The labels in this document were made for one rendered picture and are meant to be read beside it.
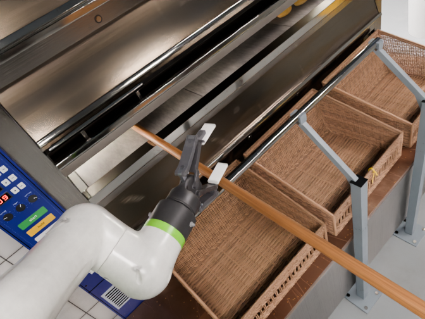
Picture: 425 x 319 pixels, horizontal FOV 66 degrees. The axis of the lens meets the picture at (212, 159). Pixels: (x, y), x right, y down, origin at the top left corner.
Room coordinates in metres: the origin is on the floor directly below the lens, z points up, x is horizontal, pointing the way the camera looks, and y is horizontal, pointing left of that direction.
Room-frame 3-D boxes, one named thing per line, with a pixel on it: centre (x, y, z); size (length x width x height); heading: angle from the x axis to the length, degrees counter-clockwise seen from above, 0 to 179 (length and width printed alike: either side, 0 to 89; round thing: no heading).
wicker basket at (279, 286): (0.80, 0.05, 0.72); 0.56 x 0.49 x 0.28; 115
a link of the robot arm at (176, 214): (0.48, 0.14, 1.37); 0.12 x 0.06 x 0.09; 49
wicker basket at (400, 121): (1.29, -1.04, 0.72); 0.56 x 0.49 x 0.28; 116
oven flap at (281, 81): (1.28, -0.36, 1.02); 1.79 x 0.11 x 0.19; 115
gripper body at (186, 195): (0.53, 0.08, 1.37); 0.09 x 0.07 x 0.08; 139
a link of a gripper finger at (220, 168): (0.63, 0.00, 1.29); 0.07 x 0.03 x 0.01; 139
